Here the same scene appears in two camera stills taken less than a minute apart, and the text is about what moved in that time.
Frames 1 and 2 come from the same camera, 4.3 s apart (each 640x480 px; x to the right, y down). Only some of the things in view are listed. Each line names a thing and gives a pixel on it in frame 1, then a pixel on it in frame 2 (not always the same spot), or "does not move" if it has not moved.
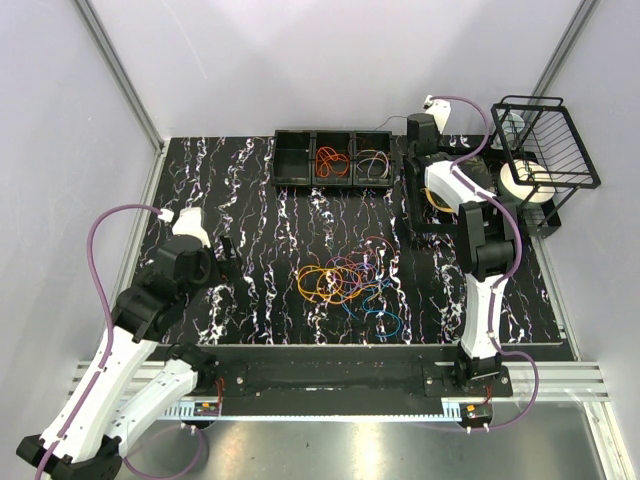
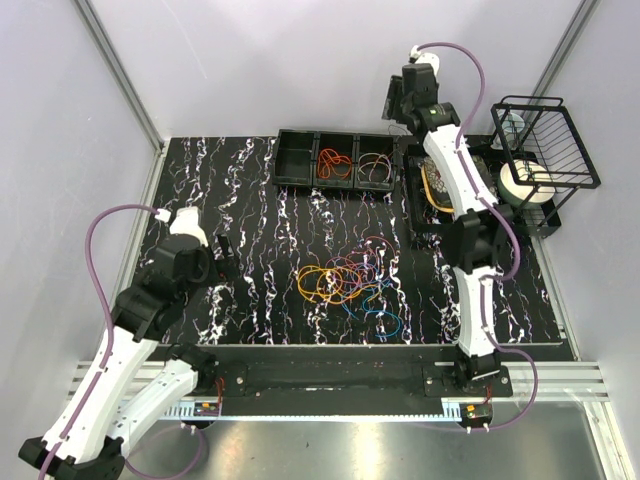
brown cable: (372, 132) -> (397, 139)
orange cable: (327, 159) does not move
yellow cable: (329, 285) does not move
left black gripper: (228, 270) does not move
